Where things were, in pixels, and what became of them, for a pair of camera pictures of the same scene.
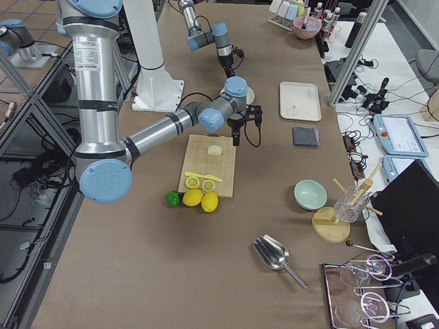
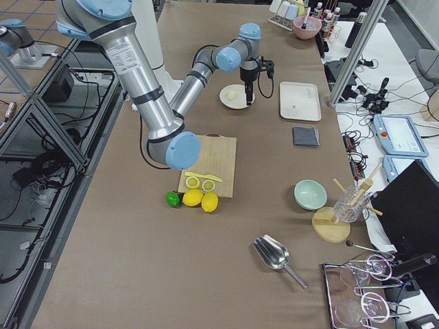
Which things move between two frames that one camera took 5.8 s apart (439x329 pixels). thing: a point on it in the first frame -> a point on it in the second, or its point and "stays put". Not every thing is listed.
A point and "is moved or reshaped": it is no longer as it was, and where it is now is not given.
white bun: (214, 150) is moved or reshaped
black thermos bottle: (355, 29) stays put
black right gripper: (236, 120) -> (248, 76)
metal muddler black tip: (303, 26) stays put
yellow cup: (300, 7) stays put
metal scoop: (275, 255) stays put
